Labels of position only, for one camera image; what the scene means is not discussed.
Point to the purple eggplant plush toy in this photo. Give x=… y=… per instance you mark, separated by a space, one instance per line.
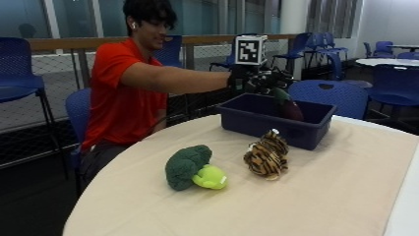
x=288 y=105

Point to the white marker cube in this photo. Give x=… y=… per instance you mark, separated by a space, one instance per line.
x=250 y=49

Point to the dark blue plastic bin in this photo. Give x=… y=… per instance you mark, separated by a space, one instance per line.
x=262 y=119

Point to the striped tiger plush toy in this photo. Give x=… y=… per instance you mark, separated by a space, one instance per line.
x=268 y=155

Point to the round white table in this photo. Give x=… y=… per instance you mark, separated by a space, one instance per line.
x=389 y=62

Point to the green broccoli plush toy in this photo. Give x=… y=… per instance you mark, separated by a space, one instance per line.
x=192 y=167

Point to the the person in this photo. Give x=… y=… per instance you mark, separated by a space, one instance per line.
x=131 y=88

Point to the beige tablecloth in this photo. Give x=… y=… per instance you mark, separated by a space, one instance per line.
x=244 y=196

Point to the wooden handrail with mesh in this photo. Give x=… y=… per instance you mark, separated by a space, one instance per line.
x=56 y=43

